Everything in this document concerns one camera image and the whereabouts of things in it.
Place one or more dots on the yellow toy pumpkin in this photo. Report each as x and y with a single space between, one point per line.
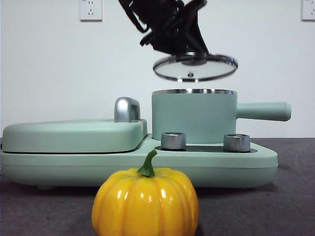
145 204

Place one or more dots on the silver control knob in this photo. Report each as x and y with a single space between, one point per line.
236 142
173 141

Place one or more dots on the glass lid with green knob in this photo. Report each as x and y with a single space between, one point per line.
194 60

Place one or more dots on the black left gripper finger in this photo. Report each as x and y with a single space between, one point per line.
169 41
198 39

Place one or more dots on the mint green breakfast machine base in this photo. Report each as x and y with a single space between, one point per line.
172 172

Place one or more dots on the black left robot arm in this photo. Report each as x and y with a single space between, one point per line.
162 14

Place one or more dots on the mint green griddle cover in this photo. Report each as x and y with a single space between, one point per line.
73 137

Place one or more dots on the white wall socket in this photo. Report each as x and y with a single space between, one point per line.
91 11
308 9

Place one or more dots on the black control panel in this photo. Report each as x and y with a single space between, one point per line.
204 148

